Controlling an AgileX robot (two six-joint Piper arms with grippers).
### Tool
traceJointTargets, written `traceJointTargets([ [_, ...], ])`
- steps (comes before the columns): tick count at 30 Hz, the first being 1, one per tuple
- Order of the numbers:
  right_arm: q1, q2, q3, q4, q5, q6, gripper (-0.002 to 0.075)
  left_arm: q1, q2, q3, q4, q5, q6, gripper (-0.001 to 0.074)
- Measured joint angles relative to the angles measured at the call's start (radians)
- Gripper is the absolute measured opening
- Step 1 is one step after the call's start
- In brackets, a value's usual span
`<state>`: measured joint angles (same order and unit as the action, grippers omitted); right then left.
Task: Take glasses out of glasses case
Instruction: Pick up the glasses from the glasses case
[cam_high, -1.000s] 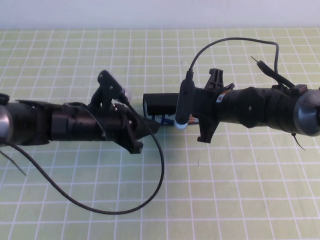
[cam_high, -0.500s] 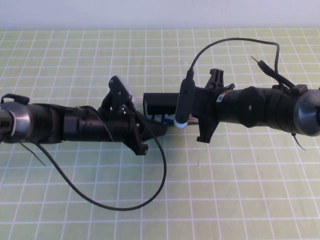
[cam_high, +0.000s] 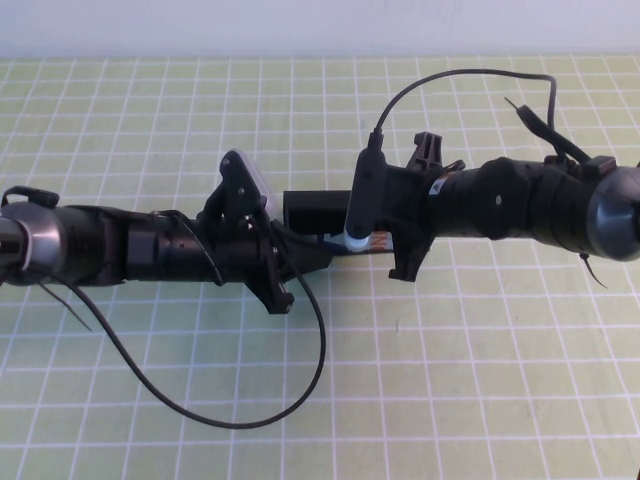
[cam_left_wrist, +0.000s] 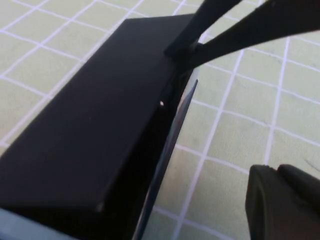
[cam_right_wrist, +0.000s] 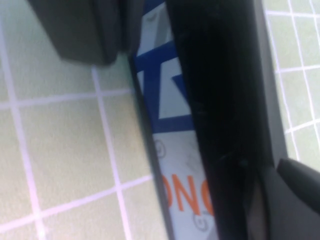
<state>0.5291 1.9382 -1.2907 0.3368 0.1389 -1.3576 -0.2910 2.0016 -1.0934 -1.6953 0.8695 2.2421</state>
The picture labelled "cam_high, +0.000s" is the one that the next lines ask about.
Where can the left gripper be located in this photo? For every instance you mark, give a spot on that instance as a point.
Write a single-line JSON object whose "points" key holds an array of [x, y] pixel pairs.
{"points": [[240, 255]]}

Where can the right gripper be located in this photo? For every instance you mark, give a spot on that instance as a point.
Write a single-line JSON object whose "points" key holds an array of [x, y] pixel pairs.
{"points": [[410, 215]]}

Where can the black glasses case printed front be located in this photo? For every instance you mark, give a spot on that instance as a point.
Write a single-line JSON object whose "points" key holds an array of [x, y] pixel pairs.
{"points": [[315, 212]]}

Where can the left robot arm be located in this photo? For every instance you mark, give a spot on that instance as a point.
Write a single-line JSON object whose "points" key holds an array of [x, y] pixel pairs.
{"points": [[100, 245]]}

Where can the black zip tie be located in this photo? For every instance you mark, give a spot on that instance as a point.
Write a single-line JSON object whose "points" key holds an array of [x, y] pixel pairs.
{"points": [[60, 300], [586, 262]]}

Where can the green checked tablecloth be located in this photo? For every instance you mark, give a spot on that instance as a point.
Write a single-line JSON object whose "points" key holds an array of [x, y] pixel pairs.
{"points": [[450, 400]]}

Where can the white zip tie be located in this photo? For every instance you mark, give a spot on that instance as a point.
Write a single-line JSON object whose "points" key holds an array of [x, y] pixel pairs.
{"points": [[27, 250]]}

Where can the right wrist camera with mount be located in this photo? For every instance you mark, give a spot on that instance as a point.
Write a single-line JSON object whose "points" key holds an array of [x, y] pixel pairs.
{"points": [[365, 190]]}

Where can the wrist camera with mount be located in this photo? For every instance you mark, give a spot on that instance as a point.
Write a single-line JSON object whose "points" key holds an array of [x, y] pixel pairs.
{"points": [[245, 180], [365, 190]]}

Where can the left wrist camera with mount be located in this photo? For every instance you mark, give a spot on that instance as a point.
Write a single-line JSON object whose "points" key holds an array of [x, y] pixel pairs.
{"points": [[245, 180]]}

